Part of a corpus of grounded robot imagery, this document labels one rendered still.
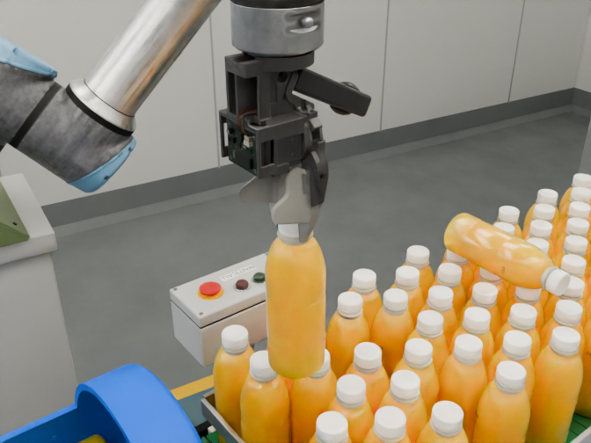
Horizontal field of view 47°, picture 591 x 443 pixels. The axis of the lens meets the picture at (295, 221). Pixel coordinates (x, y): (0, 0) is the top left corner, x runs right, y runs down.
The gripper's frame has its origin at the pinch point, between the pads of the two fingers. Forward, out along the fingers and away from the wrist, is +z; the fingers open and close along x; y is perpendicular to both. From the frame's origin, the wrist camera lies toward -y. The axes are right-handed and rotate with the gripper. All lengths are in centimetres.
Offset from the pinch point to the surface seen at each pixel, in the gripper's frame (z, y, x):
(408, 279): 25.3, -30.8, -9.6
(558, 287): 21.4, -42.7, 9.8
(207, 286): 25.2, -2.9, -27.5
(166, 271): 137, -72, -197
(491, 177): 137, -280, -172
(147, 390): 12.8, 20.7, 1.5
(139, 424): 13.2, 23.3, 4.9
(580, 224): 25, -70, -3
